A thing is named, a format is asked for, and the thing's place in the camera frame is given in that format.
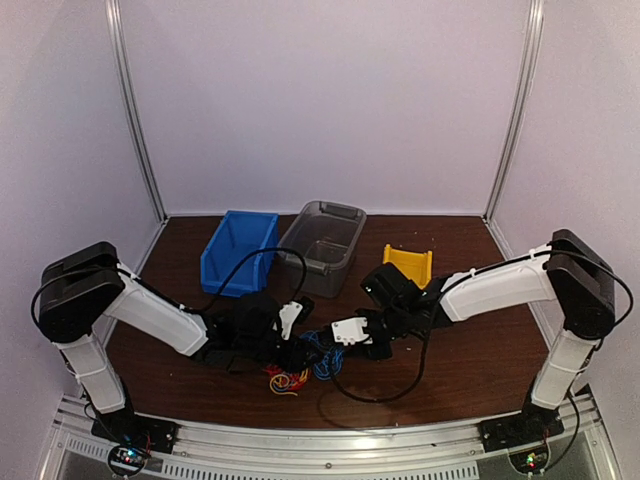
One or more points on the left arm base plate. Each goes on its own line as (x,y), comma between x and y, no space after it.
(144,433)

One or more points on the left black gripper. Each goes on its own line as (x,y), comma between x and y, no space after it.
(293,360)

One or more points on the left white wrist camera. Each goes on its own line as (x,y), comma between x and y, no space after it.
(295,311)

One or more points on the grey transparent plastic tub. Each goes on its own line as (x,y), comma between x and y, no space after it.
(319,246)

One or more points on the aluminium front rail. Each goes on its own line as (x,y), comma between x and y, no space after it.
(449,450)

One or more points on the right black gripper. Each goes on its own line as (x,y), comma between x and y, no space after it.
(383,353)

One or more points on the blue plastic bin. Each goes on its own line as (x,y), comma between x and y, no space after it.
(239,234)

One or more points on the yellow plastic bin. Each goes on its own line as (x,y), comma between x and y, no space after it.
(415,266)

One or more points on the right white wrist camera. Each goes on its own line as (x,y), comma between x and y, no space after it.
(351,331)

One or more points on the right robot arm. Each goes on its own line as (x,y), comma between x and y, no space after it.
(564,274)

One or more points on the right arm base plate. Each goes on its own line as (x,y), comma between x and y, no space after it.
(519,429)

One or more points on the right aluminium frame post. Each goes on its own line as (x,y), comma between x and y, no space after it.
(529,59)

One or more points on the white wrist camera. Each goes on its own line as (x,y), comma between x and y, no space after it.
(351,331)
(295,311)

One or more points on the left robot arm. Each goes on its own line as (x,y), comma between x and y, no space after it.
(92,283)

